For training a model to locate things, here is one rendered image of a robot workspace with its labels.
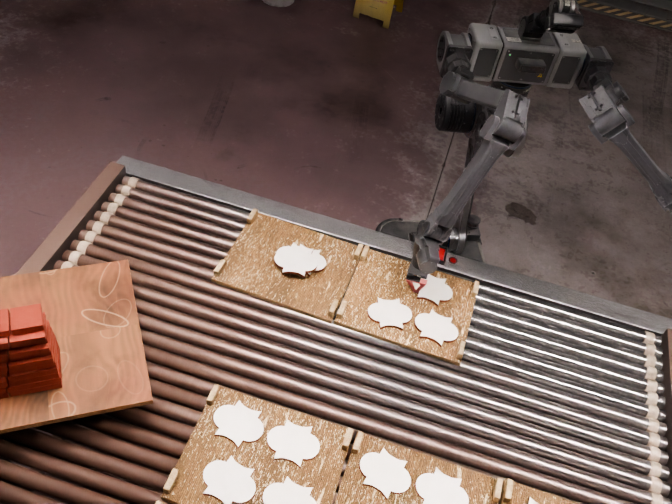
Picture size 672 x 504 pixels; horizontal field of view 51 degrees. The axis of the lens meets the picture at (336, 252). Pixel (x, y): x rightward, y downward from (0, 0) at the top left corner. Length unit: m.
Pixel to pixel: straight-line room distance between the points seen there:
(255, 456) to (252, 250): 0.75
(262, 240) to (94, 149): 2.03
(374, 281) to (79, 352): 0.95
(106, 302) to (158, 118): 2.50
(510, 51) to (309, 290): 1.05
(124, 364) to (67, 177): 2.25
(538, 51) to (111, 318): 1.62
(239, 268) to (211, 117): 2.28
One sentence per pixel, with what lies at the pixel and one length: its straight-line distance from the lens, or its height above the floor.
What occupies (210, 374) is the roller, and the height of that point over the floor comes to 0.92.
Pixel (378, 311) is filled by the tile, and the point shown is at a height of 0.95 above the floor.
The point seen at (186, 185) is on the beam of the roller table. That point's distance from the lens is 2.65.
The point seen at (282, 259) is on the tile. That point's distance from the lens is 2.33.
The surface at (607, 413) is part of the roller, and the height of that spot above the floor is 0.91.
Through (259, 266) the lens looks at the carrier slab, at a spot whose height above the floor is 0.94.
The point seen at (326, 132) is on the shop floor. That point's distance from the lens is 4.49.
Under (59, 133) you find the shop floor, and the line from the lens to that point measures 4.43.
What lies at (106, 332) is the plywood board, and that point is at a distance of 2.07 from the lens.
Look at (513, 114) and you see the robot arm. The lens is 2.07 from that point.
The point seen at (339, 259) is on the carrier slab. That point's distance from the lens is 2.41.
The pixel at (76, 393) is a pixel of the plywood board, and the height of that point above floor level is 1.04.
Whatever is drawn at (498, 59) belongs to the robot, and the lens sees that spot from 2.57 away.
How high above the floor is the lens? 2.68
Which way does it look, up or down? 46 degrees down
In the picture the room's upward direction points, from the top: 11 degrees clockwise
